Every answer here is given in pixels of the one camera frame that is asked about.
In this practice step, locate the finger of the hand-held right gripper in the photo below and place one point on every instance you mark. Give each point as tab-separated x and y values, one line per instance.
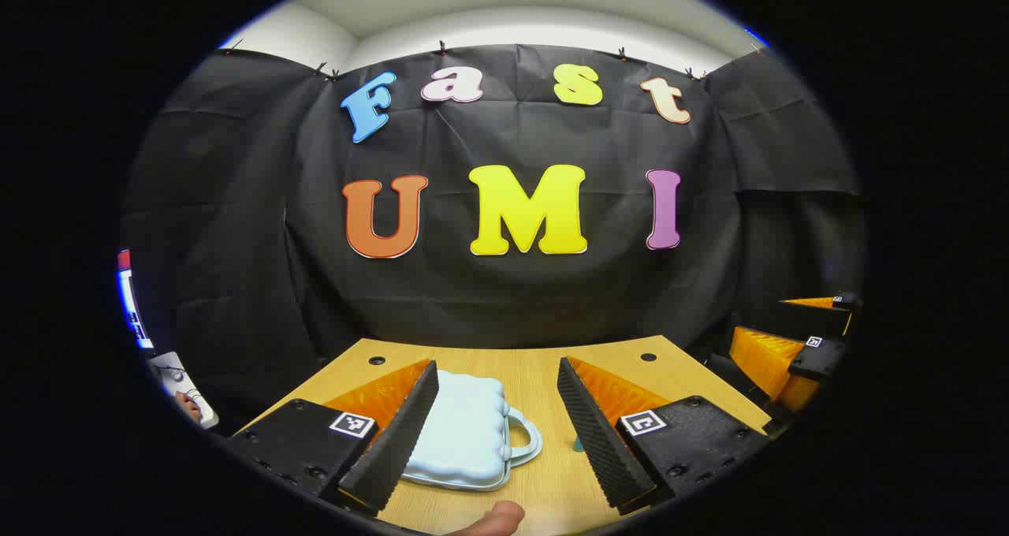
761	359
820	319

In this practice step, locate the computer monitor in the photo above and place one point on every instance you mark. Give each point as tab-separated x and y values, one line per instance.
130	303

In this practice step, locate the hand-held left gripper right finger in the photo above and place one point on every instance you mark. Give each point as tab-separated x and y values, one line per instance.
599	441

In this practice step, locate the light blue suitcase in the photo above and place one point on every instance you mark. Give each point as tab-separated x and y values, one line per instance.
465	426

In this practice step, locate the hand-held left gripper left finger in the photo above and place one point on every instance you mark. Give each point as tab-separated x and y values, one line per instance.
398	441

